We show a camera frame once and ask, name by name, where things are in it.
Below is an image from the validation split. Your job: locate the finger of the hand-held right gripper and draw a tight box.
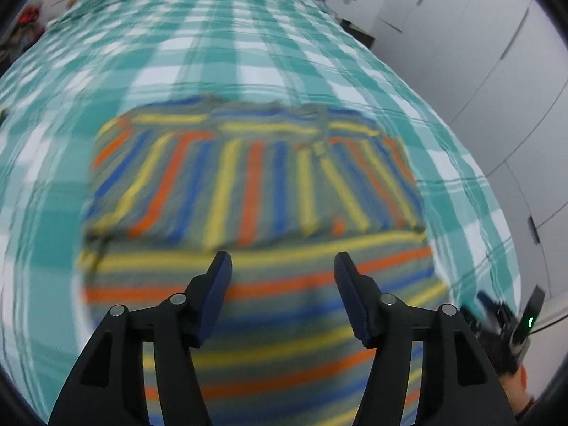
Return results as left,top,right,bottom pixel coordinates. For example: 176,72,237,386
460,290,500,322

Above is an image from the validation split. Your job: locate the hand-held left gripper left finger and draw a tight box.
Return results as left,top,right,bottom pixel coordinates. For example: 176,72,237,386
48,251,234,426

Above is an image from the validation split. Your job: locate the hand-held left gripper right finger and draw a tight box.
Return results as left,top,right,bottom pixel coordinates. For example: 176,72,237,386
334,251,518,426

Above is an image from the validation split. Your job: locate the striped knit shirt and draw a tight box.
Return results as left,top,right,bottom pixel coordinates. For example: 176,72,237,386
73,93,450,426

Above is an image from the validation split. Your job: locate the pile of clothes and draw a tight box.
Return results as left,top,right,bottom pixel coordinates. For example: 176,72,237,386
0,2,49,69

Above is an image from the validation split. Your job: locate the person's right hand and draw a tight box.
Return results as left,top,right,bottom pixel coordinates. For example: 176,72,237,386
499,361,533,418

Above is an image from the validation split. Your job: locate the green plaid bed sheet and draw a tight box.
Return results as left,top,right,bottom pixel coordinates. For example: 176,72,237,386
0,0,523,426

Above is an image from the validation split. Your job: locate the white wardrobe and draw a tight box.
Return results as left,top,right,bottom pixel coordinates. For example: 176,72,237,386
372,0,568,320

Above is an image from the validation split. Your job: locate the dark nightstand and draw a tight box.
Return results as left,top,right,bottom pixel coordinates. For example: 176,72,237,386
338,18,376,50

